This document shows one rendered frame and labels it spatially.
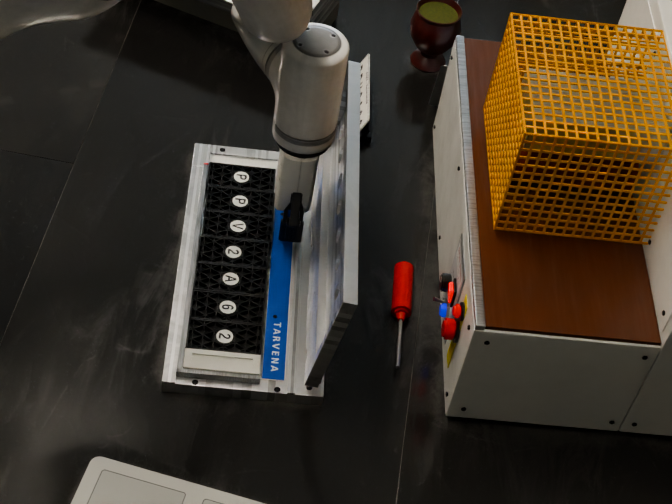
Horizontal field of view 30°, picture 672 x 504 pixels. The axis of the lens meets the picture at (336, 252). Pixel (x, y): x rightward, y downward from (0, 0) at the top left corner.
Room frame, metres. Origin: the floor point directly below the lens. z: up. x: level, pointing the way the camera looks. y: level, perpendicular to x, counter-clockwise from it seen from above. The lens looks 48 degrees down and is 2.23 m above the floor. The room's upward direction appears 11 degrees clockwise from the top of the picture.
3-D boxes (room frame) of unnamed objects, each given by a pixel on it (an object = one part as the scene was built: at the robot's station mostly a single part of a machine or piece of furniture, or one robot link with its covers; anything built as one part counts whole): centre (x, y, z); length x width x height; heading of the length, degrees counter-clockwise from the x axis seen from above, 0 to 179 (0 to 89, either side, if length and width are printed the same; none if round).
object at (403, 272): (1.11, -0.10, 0.91); 0.18 x 0.03 x 0.03; 3
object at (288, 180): (1.23, 0.07, 1.05); 0.10 x 0.07 x 0.11; 7
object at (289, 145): (1.23, 0.07, 1.11); 0.09 x 0.08 x 0.03; 7
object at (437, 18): (1.68, -0.09, 0.96); 0.09 x 0.09 x 0.11
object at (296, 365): (1.15, 0.11, 0.92); 0.44 x 0.21 x 0.04; 7
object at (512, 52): (1.23, -0.28, 1.19); 0.23 x 0.20 x 0.17; 7
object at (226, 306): (1.05, 0.13, 0.93); 0.10 x 0.05 x 0.01; 97
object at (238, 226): (1.20, 0.14, 0.93); 0.10 x 0.05 x 0.01; 96
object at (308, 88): (1.23, 0.07, 1.19); 0.09 x 0.08 x 0.13; 38
